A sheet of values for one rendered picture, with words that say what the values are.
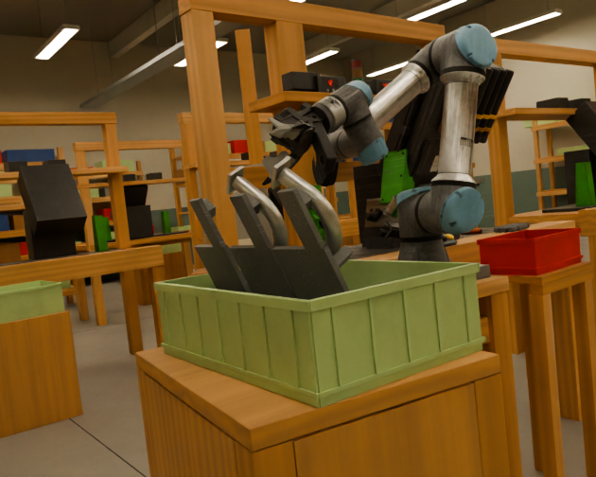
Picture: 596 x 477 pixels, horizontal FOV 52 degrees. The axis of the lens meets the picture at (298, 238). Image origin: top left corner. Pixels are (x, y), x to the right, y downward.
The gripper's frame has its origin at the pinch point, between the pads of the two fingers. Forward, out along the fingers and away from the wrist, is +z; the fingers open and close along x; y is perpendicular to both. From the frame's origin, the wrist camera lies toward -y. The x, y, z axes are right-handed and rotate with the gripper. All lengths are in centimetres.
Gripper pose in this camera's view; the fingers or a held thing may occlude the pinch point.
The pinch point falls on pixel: (268, 163)
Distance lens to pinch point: 128.5
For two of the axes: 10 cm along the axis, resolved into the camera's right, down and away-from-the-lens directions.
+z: -6.6, 5.2, -5.4
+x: 1.4, -6.2, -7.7
